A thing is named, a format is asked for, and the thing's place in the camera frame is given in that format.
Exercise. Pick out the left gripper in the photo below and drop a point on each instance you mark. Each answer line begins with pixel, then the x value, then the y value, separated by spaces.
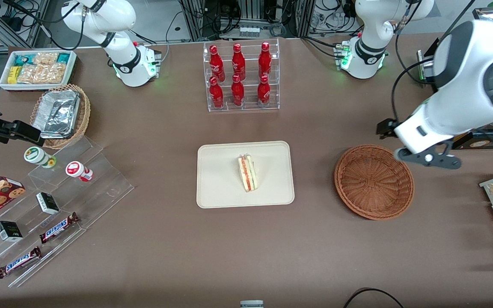
pixel 386 128

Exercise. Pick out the triangular sandwich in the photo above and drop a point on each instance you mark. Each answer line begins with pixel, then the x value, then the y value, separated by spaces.
pixel 247 173

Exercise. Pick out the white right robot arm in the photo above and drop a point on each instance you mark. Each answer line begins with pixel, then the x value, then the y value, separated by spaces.
pixel 122 17

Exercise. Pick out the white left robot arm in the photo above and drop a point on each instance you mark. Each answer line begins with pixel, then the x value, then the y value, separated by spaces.
pixel 469 64

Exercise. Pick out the round brown wicker basket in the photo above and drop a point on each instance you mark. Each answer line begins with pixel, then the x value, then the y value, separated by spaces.
pixel 372 182

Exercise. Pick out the light tan wicker basket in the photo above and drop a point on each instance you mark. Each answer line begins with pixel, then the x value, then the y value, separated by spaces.
pixel 83 115

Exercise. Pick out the cream rectangular plastic tray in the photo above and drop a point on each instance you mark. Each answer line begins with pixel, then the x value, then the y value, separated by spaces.
pixel 216 179

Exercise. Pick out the green lid yogurt cup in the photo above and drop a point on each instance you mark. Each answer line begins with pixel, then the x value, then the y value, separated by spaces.
pixel 37 155

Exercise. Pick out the silver foil container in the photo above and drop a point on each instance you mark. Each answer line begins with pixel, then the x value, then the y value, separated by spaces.
pixel 56 113

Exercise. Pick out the white rectangular snack bin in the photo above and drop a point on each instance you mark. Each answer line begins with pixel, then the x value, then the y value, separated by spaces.
pixel 4 79

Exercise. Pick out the yellow snack pack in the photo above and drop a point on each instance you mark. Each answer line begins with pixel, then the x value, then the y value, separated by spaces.
pixel 13 75

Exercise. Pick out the red lid yogurt cup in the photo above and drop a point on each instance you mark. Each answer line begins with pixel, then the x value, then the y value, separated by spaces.
pixel 75 169

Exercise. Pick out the clear peanut snack bag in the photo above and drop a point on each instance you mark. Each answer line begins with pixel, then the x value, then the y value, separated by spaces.
pixel 43 73
pixel 45 58

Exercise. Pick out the small black carton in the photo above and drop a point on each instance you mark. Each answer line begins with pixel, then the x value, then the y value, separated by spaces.
pixel 9 231
pixel 47 203

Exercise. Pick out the teal snack pack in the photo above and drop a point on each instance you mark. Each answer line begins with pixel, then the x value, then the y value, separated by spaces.
pixel 24 59
pixel 63 58

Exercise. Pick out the clear acrylic stepped stand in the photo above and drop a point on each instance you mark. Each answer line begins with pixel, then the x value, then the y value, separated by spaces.
pixel 96 188

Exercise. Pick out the Snickers chocolate bar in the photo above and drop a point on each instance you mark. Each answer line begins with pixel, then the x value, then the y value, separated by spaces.
pixel 58 228
pixel 19 262

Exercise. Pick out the red cola bottle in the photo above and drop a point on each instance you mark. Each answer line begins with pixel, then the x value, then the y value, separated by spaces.
pixel 238 62
pixel 263 92
pixel 265 60
pixel 216 64
pixel 216 94
pixel 237 91

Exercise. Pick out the clear acrylic bottle rack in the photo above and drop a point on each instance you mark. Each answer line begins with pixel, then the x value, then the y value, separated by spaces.
pixel 246 109

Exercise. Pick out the white power strip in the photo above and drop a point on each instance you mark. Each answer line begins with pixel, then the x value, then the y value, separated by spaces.
pixel 249 31

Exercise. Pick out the small grey device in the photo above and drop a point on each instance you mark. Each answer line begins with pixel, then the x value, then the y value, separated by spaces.
pixel 251 304

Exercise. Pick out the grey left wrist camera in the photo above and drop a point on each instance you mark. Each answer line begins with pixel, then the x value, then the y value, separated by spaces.
pixel 435 159

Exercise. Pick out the aluminium frame equipment rack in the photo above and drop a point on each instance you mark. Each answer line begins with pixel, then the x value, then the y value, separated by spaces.
pixel 246 13

